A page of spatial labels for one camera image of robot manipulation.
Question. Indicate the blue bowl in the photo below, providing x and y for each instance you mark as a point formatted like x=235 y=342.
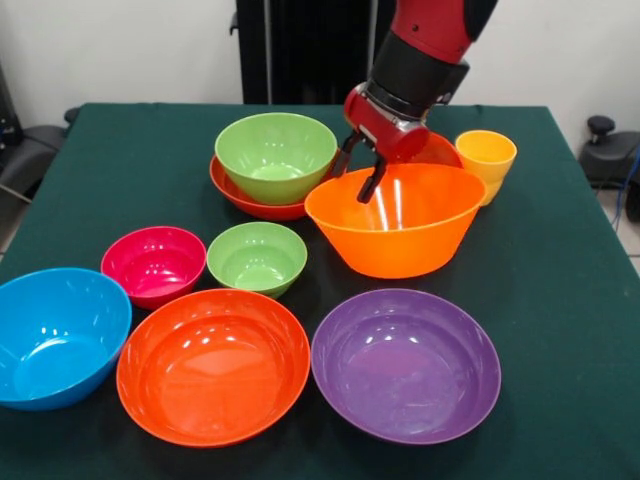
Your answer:
x=55 y=345

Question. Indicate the small red bowl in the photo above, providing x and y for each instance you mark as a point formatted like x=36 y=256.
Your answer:
x=442 y=152

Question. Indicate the large green bowl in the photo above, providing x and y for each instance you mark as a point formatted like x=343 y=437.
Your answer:
x=275 y=155

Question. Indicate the dark green table cloth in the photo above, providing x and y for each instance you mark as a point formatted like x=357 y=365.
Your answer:
x=150 y=175

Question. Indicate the yellow cup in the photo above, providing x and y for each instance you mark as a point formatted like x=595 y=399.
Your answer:
x=487 y=155

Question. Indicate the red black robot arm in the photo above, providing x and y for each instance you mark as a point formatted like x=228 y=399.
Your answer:
x=425 y=50

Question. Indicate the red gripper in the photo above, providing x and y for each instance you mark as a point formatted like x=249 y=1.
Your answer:
x=385 y=127

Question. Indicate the purple bowl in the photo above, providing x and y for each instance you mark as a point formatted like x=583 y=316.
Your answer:
x=405 y=370

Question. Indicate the large orange bowl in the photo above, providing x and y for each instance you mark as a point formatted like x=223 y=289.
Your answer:
x=400 y=240

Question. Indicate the black device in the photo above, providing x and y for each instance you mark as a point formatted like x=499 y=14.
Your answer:
x=7 y=115

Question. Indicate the small green bowl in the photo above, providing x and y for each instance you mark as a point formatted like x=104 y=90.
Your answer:
x=256 y=260

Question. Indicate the pink bowl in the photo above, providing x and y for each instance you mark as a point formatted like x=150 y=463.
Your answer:
x=152 y=265

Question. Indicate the large red bowl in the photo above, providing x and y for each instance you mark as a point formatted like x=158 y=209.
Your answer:
x=240 y=197
x=212 y=375

